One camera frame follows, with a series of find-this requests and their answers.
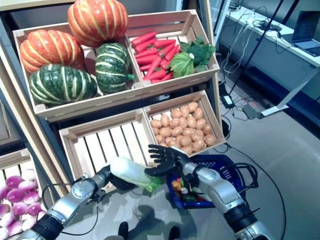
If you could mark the light green lettuce head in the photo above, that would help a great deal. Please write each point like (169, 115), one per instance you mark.
(182, 65)

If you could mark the red-orange carrot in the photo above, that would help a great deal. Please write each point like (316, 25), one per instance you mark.
(166, 49)
(146, 60)
(155, 75)
(152, 66)
(172, 52)
(143, 46)
(165, 43)
(145, 67)
(145, 38)
(165, 76)
(146, 53)

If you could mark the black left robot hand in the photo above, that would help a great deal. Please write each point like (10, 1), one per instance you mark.
(122, 185)

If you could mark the dark green leafy bunch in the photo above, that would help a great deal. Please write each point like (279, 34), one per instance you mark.
(202, 52)

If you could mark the white office desk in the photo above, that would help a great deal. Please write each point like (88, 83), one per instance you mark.
(275, 67)

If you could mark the dark green toy cucumber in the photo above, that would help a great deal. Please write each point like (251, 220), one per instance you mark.
(188, 197)

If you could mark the silver left robot leg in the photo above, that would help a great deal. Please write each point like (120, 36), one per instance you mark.
(123, 230)

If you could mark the black hub box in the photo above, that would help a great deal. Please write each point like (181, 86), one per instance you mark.
(272, 26)

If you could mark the orange striped pumpkin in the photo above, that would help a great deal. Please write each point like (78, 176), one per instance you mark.
(97, 22)
(50, 50)

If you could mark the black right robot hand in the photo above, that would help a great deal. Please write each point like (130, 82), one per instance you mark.
(170, 162)

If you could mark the blue plastic shopping basket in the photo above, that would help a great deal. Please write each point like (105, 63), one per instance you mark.
(230, 170)

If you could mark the napa cabbage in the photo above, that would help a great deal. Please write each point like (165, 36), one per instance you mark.
(198, 192)
(130, 170)

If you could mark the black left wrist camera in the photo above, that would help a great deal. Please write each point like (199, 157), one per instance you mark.
(100, 193)

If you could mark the green striped pumpkin with stem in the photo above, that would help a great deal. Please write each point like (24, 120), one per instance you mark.
(112, 67)

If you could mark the wooden display shelf frame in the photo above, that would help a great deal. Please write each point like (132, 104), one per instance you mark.
(5, 120)
(215, 87)

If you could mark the black power adapter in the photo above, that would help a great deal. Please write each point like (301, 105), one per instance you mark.
(227, 100)

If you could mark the grey laptop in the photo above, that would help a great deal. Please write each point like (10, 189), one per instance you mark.
(303, 27)

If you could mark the orange toy fruit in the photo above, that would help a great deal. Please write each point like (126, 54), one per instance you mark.
(175, 185)

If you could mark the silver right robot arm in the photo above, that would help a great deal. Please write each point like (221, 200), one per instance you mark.
(217, 190)

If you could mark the grey floor box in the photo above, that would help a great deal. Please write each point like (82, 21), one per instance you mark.
(251, 111)

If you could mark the white toy garlic bulb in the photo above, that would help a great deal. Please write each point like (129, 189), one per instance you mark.
(184, 191)

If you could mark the black metal stand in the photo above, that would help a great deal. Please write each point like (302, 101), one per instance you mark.
(256, 47)

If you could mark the light wooden slatted crate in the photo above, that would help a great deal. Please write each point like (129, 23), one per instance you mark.
(105, 147)
(15, 160)
(215, 125)
(180, 80)
(95, 105)

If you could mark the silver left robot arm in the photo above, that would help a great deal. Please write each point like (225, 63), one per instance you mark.
(75, 197)

